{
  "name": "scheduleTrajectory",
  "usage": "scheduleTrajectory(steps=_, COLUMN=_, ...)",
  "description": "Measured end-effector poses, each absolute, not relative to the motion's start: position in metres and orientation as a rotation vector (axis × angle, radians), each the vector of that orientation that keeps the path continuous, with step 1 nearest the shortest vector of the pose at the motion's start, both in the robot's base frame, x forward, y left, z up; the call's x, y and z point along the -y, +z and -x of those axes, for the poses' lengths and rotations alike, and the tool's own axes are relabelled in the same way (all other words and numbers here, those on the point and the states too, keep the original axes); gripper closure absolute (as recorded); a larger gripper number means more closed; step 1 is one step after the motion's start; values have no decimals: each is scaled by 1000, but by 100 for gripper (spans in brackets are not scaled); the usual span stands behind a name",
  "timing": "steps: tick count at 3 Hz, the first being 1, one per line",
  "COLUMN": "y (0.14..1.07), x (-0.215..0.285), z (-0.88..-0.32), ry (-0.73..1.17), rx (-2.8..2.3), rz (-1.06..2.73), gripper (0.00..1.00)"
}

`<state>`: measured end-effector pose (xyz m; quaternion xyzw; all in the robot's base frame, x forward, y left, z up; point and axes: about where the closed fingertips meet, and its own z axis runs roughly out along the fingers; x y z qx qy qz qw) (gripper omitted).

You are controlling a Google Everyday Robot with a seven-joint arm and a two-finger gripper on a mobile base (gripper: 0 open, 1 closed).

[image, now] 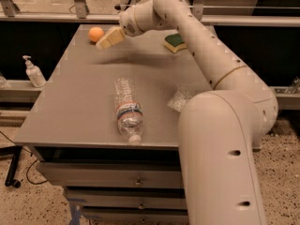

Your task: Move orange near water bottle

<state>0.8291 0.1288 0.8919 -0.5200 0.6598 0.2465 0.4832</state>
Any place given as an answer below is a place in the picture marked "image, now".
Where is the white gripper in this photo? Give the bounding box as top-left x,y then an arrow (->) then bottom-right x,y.
96,7 -> 141,50

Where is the orange fruit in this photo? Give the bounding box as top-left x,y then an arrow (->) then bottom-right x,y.
88,27 -> 104,42

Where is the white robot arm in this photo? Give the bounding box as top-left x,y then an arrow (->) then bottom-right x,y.
97,0 -> 278,225

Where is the clear plastic water bottle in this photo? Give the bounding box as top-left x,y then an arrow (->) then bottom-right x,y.
114,78 -> 144,145

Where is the white pump dispenser bottle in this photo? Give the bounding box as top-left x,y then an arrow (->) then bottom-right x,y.
22,55 -> 46,87

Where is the green and yellow sponge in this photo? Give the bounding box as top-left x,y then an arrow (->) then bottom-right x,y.
164,34 -> 188,53

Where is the grey drawer cabinet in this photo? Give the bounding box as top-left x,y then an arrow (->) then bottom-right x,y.
12,23 -> 214,225

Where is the top grey drawer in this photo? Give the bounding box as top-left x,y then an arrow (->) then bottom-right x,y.
37,162 -> 183,188

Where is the grey drawer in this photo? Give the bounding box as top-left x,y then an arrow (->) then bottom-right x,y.
81,207 -> 188,224
65,188 -> 187,210
37,162 -> 183,188

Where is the black stand leg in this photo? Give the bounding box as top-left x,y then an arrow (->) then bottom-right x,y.
0,146 -> 22,188

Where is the middle grey drawer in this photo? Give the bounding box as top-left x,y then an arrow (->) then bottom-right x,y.
65,188 -> 187,210

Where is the bottom grey drawer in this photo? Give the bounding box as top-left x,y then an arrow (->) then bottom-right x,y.
81,207 -> 188,224

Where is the metal window rail frame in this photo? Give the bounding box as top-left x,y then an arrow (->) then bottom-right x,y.
0,0 -> 300,27

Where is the black floor cable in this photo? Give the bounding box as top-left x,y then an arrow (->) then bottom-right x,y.
0,130 -> 49,187

